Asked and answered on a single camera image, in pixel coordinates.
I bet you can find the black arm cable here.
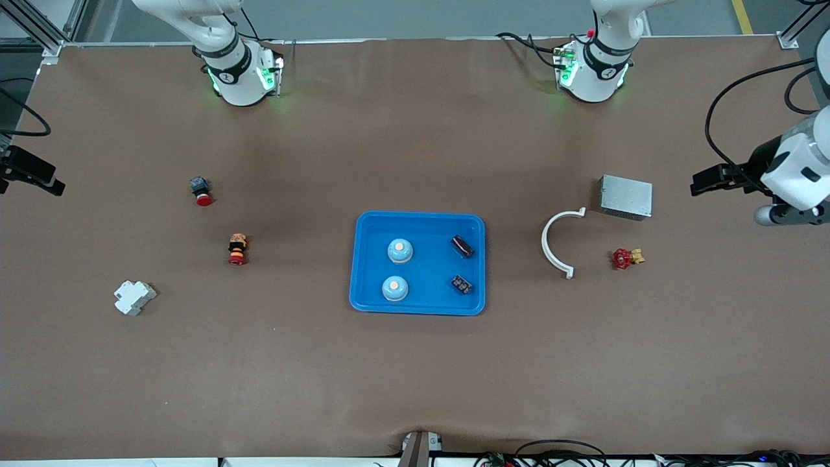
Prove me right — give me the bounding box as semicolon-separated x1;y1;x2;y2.
705;57;830;190
0;84;52;138

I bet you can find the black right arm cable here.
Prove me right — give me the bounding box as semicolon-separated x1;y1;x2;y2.
0;84;52;138

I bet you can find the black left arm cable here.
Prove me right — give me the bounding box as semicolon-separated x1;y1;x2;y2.
705;57;830;190

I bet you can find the black cable bundle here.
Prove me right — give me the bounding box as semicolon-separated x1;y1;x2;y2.
655;449;830;467

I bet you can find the aluminium frame post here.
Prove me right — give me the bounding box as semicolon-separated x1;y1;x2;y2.
0;0;88;66
778;0;830;50

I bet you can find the blue plastic tray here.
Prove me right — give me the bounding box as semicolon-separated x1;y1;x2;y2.
349;211;486;317

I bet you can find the white curved plastic arc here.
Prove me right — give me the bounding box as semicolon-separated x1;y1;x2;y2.
541;207;587;280

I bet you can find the grey metal box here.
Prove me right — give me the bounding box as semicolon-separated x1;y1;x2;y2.
599;174;653;222

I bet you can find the metal mount bracket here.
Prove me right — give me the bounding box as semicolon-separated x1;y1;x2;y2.
397;431;444;467

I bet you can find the black cable loop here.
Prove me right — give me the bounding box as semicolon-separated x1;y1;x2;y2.
514;439;610;467

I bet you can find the black base cable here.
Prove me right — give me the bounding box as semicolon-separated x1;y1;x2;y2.
235;5;289;46
496;31;560;71

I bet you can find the white circuit breaker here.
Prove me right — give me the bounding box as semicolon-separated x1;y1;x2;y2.
114;281;158;317

